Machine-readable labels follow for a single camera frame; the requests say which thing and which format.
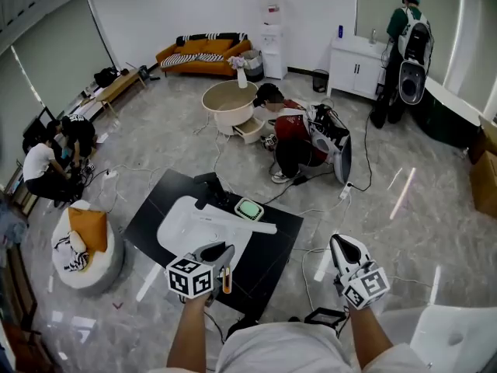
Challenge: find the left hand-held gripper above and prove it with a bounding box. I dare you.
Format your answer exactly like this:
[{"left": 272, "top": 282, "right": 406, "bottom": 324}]
[{"left": 165, "top": 242, "right": 236, "bottom": 309}]

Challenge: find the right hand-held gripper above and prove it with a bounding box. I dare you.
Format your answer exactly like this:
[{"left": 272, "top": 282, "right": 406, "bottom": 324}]
[{"left": 329, "top": 234, "right": 391, "bottom": 311}]

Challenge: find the person's right forearm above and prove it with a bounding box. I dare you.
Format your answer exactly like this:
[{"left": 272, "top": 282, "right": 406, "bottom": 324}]
[{"left": 349, "top": 303, "right": 395, "bottom": 371}]

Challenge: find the person's left forearm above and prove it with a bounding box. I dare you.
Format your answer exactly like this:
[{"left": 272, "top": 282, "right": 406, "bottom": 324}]
[{"left": 166, "top": 295, "right": 209, "bottom": 368}]

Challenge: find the white inset sink basin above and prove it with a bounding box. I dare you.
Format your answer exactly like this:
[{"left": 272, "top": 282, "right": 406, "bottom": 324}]
[{"left": 156, "top": 194, "right": 255, "bottom": 271}]

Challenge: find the black sink cabinet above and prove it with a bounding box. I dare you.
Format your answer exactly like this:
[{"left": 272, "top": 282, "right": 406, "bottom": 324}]
[{"left": 123, "top": 168, "right": 304, "bottom": 322}]

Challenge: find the green and white soap dish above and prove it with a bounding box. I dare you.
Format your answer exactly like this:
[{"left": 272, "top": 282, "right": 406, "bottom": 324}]
[{"left": 234, "top": 197, "right": 265, "bottom": 224}]

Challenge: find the person's left leg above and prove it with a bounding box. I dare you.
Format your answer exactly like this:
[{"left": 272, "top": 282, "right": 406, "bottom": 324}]
[{"left": 227, "top": 312, "right": 257, "bottom": 337}]

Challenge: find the black sink faucet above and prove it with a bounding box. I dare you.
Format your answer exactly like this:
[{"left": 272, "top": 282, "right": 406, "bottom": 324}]
[{"left": 193, "top": 172, "right": 231, "bottom": 211}]

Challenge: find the white backpack rig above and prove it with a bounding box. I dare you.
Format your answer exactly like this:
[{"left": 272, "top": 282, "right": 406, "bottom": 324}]
[
  {"left": 306, "top": 105, "right": 353, "bottom": 186},
  {"left": 398, "top": 8, "right": 435, "bottom": 106}
]

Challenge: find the person's white shirt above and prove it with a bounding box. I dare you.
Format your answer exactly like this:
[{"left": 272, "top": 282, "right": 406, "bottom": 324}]
[{"left": 149, "top": 320, "right": 428, "bottom": 373}]

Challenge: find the white beanbag chair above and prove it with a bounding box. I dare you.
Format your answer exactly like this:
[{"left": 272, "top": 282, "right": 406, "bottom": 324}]
[{"left": 50, "top": 200, "right": 125, "bottom": 297}]

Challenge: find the orange cushion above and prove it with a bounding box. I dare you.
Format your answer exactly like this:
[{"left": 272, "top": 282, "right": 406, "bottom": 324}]
[{"left": 68, "top": 207, "right": 108, "bottom": 253}]

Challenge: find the small white pillow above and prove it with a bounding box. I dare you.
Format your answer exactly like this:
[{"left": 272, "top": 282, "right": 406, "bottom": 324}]
[{"left": 68, "top": 231, "right": 87, "bottom": 253}]

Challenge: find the round cream coffee table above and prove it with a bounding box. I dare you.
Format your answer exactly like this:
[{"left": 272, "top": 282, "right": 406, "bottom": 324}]
[{"left": 200, "top": 80, "right": 269, "bottom": 145}]

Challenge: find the zebra patterned cloth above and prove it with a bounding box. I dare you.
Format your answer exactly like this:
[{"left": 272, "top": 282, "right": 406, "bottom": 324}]
[{"left": 54, "top": 235, "right": 90, "bottom": 274}]

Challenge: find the cardboard box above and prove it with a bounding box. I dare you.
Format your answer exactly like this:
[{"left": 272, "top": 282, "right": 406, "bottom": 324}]
[
  {"left": 467, "top": 114, "right": 497, "bottom": 166},
  {"left": 468, "top": 149, "right": 497, "bottom": 221}
]

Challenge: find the black bathtub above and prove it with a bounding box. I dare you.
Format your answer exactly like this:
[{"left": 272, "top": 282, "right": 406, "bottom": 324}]
[{"left": 411, "top": 78, "right": 485, "bottom": 149}]

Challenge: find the black mesh waste bin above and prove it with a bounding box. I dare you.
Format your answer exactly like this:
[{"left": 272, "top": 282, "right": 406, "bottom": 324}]
[{"left": 312, "top": 68, "right": 330, "bottom": 93}]

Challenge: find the white vase with flowers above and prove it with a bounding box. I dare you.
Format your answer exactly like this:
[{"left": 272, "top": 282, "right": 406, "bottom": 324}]
[{"left": 227, "top": 55, "right": 249, "bottom": 89}]

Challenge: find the white vanity cabinet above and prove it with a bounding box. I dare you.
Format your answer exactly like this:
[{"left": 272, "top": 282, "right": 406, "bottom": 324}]
[{"left": 328, "top": 35, "right": 389, "bottom": 100}]

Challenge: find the grey woven basket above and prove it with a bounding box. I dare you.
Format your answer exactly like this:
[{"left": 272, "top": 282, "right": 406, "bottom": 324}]
[{"left": 240, "top": 49, "right": 266, "bottom": 83}]

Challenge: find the wooden bench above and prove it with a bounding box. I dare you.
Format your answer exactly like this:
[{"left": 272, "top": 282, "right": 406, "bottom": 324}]
[{"left": 95, "top": 68, "right": 148, "bottom": 120}]

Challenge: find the striped throw blanket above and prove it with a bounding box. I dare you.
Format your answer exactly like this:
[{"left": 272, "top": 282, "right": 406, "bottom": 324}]
[{"left": 159, "top": 51, "right": 226, "bottom": 68}]

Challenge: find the brown wooden cabinet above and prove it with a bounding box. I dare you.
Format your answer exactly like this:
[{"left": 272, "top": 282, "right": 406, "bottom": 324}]
[{"left": 0, "top": 242, "right": 40, "bottom": 333}]

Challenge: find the orange sofa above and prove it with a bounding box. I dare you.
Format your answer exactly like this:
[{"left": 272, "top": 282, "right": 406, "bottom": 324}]
[{"left": 155, "top": 32, "right": 253, "bottom": 78}]

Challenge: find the wooden side rack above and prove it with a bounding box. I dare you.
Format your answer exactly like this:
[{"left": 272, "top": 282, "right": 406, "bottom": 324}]
[{"left": 5, "top": 159, "right": 40, "bottom": 217}]

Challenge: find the grey blue cloth bundle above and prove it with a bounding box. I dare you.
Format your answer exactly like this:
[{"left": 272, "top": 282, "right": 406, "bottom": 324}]
[{"left": 0, "top": 200, "right": 30, "bottom": 248}]

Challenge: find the black bag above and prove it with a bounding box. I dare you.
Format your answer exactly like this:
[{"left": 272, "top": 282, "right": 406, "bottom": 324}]
[{"left": 93, "top": 67, "right": 122, "bottom": 88}]

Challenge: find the white water dispenser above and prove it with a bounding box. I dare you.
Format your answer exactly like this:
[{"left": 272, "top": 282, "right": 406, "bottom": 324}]
[{"left": 259, "top": 0, "right": 289, "bottom": 80}]

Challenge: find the black blanket with white stripes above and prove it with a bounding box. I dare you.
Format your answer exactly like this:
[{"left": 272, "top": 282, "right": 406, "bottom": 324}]
[{"left": 176, "top": 32, "right": 249, "bottom": 47}]

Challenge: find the black rectangular frame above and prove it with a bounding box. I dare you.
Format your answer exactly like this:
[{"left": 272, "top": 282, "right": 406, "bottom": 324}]
[{"left": 304, "top": 307, "right": 347, "bottom": 329}]

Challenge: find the black power cable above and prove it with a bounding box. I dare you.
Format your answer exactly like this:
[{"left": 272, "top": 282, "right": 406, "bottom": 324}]
[{"left": 349, "top": 109, "right": 374, "bottom": 193}]

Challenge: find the white square pedestal basin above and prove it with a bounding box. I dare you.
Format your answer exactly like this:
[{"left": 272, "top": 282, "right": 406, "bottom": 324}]
[{"left": 378, "top": 304, "right": 497, "bottom": 373}]

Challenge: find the black metal frame table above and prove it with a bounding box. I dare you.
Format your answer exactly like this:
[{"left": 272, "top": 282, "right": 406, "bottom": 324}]
[{"left": 22, "top": 106, "right": 55, "bottom": 155}]

